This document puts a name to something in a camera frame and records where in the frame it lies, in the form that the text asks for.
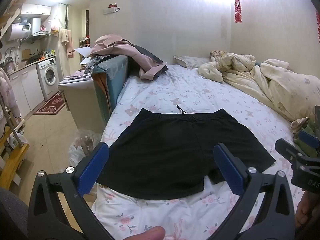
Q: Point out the olive green cloth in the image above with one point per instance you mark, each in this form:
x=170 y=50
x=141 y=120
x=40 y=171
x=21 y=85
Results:
x=308 y=139

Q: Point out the teal headboard panel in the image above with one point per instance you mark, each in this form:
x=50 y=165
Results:
x=109 y=73

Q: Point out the white plastic bag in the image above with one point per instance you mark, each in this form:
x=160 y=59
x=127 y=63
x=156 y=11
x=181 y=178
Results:
x=83 y=144

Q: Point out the white pillow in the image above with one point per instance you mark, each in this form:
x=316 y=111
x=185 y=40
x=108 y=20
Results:
x=191 y=62

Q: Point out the white washing machine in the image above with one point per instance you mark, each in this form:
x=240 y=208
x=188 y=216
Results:
x=48 y=77

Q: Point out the floral white bed sheet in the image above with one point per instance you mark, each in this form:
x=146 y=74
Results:
x=183 y=91

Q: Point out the yellow wooden frame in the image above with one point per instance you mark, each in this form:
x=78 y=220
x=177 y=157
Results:
x=10 y=165

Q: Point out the red hanging decoration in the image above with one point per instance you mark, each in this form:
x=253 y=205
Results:
x=237 y=11

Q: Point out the red floor mat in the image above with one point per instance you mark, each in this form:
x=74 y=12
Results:
x=52 y=106

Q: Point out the black shorts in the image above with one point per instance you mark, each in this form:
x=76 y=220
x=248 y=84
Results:
x=167 y=156

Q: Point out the white kitchen cabinet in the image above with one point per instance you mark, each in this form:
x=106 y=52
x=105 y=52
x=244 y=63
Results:
x=27 y=89

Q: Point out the left hand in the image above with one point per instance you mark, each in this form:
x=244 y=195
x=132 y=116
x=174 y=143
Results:
x=155 y=233

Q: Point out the cream crumpled duvet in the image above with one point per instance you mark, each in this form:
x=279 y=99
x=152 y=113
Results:
x=271 y=82

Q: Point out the right hand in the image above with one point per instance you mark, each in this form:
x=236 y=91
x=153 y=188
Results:
x=307 y=207

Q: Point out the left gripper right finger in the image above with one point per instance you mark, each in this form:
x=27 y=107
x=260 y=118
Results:
x=264 y=209

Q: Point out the white water heater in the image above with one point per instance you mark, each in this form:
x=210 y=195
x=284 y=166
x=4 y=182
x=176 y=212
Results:
x=18 y=30

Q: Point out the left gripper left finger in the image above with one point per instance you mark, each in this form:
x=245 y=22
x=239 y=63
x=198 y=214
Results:
x=57 y=208

